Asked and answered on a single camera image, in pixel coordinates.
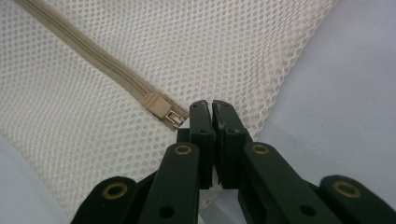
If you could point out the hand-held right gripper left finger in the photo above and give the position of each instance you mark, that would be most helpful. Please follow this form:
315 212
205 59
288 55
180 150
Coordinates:
186 168

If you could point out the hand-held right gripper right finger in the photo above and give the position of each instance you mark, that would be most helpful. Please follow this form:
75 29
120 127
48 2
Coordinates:
249 174

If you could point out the cream mesh laundry bag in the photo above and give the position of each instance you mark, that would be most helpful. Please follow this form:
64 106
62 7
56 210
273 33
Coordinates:
130 62

